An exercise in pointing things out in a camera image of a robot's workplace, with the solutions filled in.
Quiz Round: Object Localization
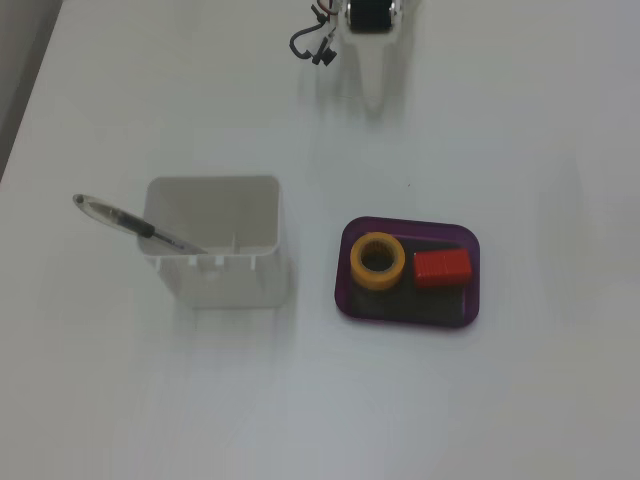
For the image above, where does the red cube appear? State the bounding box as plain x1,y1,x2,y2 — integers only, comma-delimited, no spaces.
412,248,474,290

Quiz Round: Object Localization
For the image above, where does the purple metal tray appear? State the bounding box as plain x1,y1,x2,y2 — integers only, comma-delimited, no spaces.
333,215,482,331

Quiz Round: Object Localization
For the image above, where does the black clear ballpoint pen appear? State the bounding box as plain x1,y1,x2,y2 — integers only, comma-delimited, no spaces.
72,193,209,256

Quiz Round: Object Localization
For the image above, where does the white plastic container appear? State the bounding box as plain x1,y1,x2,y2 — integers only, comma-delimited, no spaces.
137,173,290,310

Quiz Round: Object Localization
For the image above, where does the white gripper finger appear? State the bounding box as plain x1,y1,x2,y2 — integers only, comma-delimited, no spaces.
348,32,397,117

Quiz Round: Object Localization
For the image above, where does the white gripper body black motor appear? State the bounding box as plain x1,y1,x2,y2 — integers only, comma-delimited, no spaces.
342,0,404,39

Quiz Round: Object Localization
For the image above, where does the yellow tape roll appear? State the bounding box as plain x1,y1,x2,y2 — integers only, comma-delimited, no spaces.
349,231,407,292

